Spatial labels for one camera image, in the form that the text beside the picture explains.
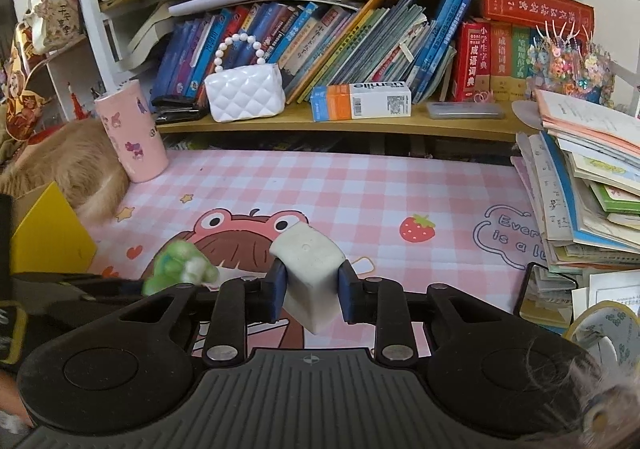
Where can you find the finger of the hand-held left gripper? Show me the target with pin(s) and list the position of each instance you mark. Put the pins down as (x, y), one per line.
(100, 285)

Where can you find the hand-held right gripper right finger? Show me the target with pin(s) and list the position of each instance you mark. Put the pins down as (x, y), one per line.
(348, 291)

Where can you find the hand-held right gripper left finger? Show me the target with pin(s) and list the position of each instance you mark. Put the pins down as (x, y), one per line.
(277, 291)

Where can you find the white plastic block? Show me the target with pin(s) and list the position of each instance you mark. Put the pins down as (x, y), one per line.
(310, 269)

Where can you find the yellow cardboard box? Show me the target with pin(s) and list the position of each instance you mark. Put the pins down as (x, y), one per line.
(50, 239)

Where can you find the green plush toy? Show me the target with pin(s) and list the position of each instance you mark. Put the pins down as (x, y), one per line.
(175, 264)

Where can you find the pink checked printed desk mat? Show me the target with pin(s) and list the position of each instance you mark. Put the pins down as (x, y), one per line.
(350, 184)

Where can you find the orange cat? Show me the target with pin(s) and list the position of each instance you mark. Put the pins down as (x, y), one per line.
(65, 164)

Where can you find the pink printed tumbler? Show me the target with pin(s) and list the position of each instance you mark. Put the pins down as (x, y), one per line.
(132, 134)

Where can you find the wooden bookshelf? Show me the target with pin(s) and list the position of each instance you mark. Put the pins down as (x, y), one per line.
(350, 126)

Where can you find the black glossy tablet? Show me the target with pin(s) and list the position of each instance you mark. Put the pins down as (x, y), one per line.
(532, 289)

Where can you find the bunch of pens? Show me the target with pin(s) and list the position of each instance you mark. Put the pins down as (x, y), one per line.
(92, 96)

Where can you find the orange blue white carton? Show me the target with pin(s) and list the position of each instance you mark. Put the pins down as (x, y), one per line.
(360, 101)

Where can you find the black wallet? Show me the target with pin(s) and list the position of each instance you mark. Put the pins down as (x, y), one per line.
(180, 111)

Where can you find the red gold festive decoration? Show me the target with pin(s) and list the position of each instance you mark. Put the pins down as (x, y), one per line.
(20, 109)

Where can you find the grey pencil case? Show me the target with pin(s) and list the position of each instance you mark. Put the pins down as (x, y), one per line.
(465, 110)

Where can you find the white side shelf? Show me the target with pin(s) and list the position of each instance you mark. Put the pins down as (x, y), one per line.
(100, 44)

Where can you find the row of leaning books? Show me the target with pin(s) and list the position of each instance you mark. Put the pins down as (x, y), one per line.
(350, 44)

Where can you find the stack of booklets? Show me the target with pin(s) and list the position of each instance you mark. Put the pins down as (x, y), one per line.
(575, 189)

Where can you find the pale thick paperback book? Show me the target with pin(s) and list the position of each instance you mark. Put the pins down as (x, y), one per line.
(147, 36)

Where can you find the red standing dictionary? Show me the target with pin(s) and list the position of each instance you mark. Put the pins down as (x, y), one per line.
(502, 59)
(472, 59)

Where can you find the yellow tape roll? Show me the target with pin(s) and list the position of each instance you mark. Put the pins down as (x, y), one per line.
(615, 324)

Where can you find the grey fluffy fur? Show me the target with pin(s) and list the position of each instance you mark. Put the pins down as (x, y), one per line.
(600, 389)

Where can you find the beige decorated figurine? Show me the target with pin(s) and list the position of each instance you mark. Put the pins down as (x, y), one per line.
(52, 19)

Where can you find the green standing dictionary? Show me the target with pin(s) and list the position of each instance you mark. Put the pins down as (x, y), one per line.
(521, 51)

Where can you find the colourful hair clip display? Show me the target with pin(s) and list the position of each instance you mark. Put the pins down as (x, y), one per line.
(570, 64)

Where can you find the red flat-lying book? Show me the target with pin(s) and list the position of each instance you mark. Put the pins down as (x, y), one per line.
(535, 4)

